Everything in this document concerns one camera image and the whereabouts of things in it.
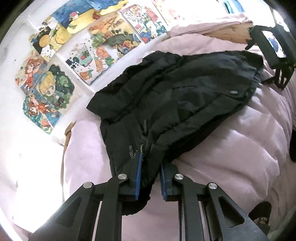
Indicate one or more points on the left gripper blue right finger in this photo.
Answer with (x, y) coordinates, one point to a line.
(206, 212)

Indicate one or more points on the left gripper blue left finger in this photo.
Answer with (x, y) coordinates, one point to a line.
(94, 212)

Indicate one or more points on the black puffer jacket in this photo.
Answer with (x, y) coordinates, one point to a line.
(167, 105)

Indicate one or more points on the pig and chick drawing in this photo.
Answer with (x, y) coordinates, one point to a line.
(176, 12)

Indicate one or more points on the orange girl blue drawing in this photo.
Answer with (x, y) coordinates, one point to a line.
(40, 111)

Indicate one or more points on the blond boy drawing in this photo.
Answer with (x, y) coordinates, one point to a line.
(57, 87)

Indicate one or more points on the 2024 collage drawing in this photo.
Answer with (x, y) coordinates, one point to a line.
(145, 20)

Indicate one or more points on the red haired girl drawing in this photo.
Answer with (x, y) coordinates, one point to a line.
(30, 72)

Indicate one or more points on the oranges and cup drawing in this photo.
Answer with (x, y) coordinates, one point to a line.
(86, 61)

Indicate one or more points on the landscape hills drawing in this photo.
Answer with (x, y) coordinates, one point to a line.
(114, 32)

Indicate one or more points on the pineapple black yellow drawing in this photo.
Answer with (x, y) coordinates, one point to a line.
(50, 37)

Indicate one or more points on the pink jellyfish drawing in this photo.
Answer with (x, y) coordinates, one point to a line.
(103, 4)

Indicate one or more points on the bird on beach drawing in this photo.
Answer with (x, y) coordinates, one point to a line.
(76, 15)

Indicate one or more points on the wooden bed frame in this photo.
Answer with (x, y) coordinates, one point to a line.
(231, 31)

